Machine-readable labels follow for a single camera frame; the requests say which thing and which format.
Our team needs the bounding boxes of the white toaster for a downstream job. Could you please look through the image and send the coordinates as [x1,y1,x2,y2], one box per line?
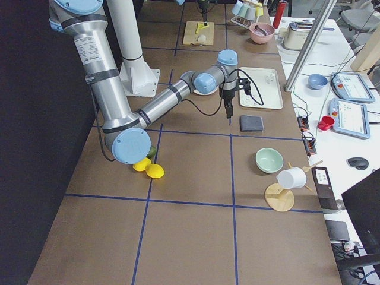
[283,21,313,51]

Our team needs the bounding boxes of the yellow lemon upper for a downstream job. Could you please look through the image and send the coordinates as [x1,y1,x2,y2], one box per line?
[132,157,151,172]

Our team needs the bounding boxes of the steel black tongs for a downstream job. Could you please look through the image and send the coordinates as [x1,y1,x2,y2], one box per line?
[255,25,267,36]

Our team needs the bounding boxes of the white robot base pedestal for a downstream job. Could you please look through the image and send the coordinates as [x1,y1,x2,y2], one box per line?
[107,0,160,97]

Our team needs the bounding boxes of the white mug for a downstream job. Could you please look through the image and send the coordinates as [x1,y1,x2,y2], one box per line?
[276,167,307,189]

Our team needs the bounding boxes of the red cup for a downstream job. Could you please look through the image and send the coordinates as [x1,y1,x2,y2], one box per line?
[317,115,335,131]

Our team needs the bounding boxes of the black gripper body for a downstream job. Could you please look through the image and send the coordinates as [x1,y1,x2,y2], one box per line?
[219,76,251,107]
[198,0,211,12]

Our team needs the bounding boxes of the white bear print tray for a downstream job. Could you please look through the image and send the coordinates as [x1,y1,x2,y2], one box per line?
[239,67,283,110]

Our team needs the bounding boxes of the wooden mug tree stand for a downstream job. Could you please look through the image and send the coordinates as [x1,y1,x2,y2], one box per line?
[265,160,323,212]

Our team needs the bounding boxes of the mint green bowl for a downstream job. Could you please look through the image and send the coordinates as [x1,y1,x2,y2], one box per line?
[255,148,284,173]

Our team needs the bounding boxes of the teach pendant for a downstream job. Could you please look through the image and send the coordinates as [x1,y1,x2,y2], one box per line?
[332,72,375,103]
[329,98,371,139]

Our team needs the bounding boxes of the teach pendant far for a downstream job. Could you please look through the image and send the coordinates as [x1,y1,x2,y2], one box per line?
[332,72,375,103]

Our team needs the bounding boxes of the aluminium frame post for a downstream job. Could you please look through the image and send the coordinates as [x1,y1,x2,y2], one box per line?
[284,0,337,92]

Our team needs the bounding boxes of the yellow lemon lower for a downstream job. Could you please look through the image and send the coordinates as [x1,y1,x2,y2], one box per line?
[145,163,165,179]

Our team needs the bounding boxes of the black computer mouse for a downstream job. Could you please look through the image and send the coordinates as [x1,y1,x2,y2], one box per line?
[347,157,369,170]

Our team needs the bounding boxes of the folded grey cloth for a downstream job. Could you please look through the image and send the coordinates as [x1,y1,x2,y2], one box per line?
[239,115,264,132]

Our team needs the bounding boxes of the yellow lemon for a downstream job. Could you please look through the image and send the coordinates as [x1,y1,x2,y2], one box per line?
[145,163,165,179]
[132,157,151,172]

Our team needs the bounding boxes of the green avocado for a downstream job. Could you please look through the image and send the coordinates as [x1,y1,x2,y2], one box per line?
[147,145,157,159]

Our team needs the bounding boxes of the teach pendant near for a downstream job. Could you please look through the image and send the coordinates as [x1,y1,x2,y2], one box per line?
[329,98,371,139]

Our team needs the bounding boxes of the pink bowl with ice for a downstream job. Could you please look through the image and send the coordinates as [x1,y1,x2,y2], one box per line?
[249,22,275,44]

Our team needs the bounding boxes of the blue bowl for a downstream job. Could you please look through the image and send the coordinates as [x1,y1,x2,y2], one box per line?
[308,74,328,90]

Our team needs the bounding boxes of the red thermos bottle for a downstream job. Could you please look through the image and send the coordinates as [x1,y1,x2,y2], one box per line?
[273,0,287,29]

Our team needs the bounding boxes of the wire cup rack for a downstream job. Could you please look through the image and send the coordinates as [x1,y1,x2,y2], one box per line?
[231,0,264,29]

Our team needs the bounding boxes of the white steamed bun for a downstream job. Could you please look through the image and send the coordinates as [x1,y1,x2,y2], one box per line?
[197,34,207,43]

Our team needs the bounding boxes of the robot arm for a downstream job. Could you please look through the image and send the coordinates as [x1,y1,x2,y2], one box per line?
[49,1,248,164]

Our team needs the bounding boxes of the wooden cutting board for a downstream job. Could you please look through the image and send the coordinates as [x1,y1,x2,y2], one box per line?
[182,21,214,46]

